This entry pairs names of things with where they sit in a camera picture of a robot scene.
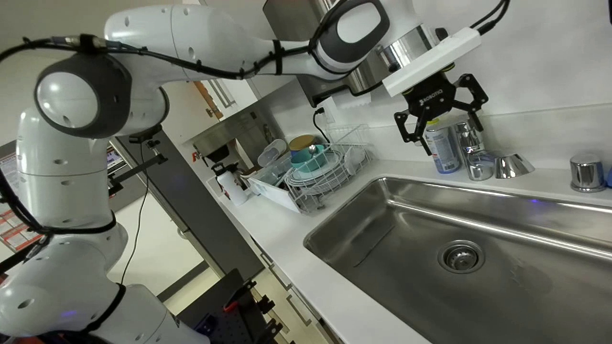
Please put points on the white plastic bag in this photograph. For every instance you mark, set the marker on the white plastic bag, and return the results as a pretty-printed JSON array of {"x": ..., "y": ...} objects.
[{"x": 273, "y": 194}]

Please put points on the white wall cabinet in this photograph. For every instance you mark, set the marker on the white wall cabinet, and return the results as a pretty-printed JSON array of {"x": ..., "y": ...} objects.
[{"x": 221, "y": 96}]

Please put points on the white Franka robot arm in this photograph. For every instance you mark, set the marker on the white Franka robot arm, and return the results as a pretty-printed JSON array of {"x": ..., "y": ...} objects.
[{"x": 68, "y": 192}]

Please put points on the stainless steel sink basin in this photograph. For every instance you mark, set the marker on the stainless steel sink basin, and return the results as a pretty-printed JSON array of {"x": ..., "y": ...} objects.
[{"x": 508, "y": 299}]

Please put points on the red and white poster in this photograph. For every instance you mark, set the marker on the red and white poster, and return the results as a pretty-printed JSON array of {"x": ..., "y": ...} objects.
[{"x": 15, "y": 232}]

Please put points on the clear plastic container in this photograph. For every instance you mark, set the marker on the clear plastic container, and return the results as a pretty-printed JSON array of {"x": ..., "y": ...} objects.
[{"x": 271, "y": 155}]

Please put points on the blue bottle with yellow cap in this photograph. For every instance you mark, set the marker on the blue bottle with yellow cap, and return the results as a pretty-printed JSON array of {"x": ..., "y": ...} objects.
[{"x": 443, "y": 155}]

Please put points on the round metal sink drain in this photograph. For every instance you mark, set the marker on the round metal sink drain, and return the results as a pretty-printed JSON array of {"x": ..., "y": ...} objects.
[{"x": 460, "y": 257}]

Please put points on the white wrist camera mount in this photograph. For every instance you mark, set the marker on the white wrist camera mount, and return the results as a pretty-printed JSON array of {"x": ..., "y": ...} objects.
[{"x": 432, "y": 60}]

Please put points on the stainless paper towel dispenser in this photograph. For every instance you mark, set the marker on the stainless paper towel dispenser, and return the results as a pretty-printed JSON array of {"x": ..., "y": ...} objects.
[{"x": 288, "y": 20}]

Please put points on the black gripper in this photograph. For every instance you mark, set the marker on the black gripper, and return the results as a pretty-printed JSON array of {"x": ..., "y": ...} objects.
[{"x": 432, "y": 96}]

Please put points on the chrome sink faucet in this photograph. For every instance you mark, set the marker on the chrome sink faucet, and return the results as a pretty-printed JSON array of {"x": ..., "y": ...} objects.
[{"x": 478, "y": 163}]

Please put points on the blue bowl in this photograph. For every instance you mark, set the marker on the blue bowl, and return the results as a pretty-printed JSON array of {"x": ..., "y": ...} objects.
[{"x": 307, "y": 159}]

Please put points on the black coffee machine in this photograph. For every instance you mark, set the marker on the black coffee machine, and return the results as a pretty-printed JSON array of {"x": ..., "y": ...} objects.
[{"x": 248, "y": 136}]

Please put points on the under counter drawer fronts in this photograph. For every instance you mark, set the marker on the under counter drawer fronts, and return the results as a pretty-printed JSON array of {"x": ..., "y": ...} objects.
[{"x": 296, "y": 312}]

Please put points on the dark metal stand post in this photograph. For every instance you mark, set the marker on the dark metal stand post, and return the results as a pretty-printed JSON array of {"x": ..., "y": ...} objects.
[{"x": 191, "y": 197}]

